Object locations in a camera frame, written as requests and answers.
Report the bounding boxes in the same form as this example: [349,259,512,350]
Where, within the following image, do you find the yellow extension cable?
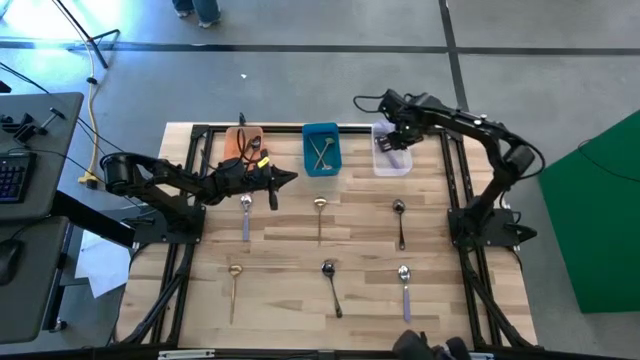
[77,40,100,191]

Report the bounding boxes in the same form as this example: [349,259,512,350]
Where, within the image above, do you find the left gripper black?
[214,157,300,212]

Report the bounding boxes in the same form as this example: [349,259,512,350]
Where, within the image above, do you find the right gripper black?
[374,110,427,153]

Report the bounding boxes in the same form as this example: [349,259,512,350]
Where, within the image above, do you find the black computer mouse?
[0,238,24,287]

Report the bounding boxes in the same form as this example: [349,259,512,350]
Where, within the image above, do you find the white paper sheet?
[74,230,132,300]

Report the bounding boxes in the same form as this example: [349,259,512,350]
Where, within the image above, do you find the black desk crossbar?
[49,189,137,250]

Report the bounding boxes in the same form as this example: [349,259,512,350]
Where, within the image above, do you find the green board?
[537,109,640,315]

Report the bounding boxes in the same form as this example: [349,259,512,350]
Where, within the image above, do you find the black aluminium table frame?
[117,122,539,351]

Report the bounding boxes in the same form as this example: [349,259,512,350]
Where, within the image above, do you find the black cable bundle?
[119,243,199,347]
[457,247,534,350]

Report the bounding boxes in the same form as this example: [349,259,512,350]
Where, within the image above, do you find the orange translucent plastic bin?
[223,125,265,172]

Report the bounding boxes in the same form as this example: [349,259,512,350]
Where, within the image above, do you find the dark grey desk top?
[0,215,70,345]
[0,92,85,224]

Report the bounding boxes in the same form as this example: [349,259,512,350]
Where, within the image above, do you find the black desk clamp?
[0,106,67,145]

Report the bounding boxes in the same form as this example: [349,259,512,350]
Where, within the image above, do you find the clear plastic bin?
[371,119,414,178]

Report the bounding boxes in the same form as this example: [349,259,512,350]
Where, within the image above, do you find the person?
[171,0,222,30]
[391,328,474,360]

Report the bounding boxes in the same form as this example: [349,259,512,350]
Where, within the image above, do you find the teal plastic bin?
[301,122,343,178]

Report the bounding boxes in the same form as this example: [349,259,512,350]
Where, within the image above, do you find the black stand legs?
[49,0,122,70]

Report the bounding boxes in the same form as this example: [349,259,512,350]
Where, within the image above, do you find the black computer keyboard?
[0,152,37,204]

